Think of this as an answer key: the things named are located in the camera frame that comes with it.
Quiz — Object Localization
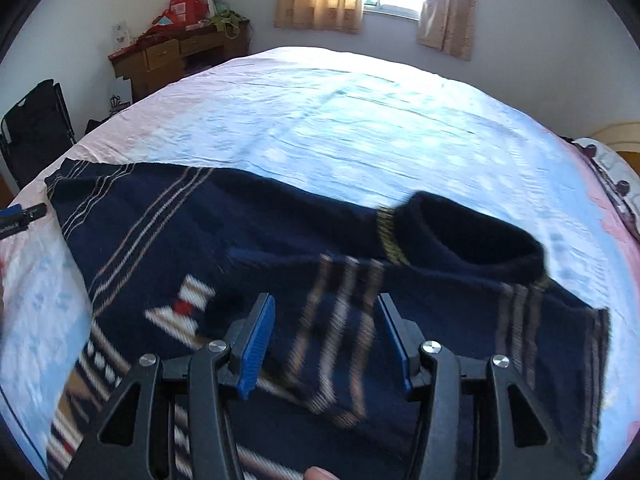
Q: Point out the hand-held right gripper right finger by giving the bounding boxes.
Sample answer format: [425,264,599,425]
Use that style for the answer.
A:
[377,292,576,480]

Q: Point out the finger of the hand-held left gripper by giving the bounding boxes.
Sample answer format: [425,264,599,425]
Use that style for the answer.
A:
[0,202,48,240]

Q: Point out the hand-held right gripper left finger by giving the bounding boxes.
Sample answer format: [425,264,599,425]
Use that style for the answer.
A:
[65,292,277,480]

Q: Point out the navy striped knit sweater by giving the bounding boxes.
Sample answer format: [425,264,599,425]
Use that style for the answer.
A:
[45,157,612,480]

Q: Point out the black folding chair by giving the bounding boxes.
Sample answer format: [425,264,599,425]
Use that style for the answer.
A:
[0,79,78,192]

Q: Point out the wooden desk with drawers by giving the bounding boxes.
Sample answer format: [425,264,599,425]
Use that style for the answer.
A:
[107,19,251,104]

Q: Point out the blue and pink printed bedsheet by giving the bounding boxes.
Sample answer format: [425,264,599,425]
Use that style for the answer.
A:
[0,46,640,480]

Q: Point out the red gift bags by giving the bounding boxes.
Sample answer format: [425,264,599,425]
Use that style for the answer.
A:
[131,0,211,48]

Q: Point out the white and maroon patterned pillow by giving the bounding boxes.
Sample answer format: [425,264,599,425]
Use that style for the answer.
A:
[570,137,640,242]

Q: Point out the green bag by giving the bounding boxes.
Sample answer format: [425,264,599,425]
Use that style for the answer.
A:
[210,0,247,38]

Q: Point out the cream and wooden headboard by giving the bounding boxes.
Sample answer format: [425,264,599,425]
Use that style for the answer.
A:
[592,121,640,173]

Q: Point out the white wall card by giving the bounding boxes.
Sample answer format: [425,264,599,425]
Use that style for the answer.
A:
[111,21,132,54]

